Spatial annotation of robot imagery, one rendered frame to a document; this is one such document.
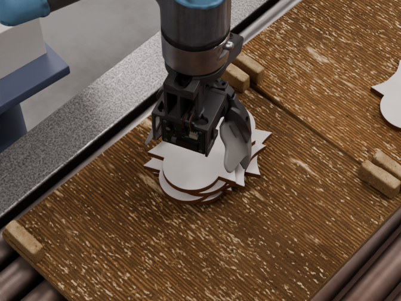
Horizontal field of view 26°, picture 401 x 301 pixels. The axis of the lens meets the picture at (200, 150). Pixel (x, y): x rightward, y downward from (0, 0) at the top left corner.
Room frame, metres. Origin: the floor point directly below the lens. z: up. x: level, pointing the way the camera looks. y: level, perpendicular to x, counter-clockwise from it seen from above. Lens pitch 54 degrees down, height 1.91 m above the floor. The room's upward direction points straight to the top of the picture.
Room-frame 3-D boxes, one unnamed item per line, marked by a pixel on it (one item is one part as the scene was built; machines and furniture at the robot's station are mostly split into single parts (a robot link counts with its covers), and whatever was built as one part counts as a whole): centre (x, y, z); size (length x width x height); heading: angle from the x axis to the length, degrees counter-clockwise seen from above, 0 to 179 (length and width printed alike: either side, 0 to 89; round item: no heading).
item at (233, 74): (0.84, -0.05, 0.95); 0.06 x 0.02 x 0.03; 46
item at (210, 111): (0.65, 0.01, 1.13); 0.09 x 0.08 x 0.12; 158
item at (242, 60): (0.86, -0.07, 0.95); 0.06 x 0.02 x 0.03; 45
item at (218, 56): (0.66, 0.00, 1.21); 0.08 x 0.08 x 0.05
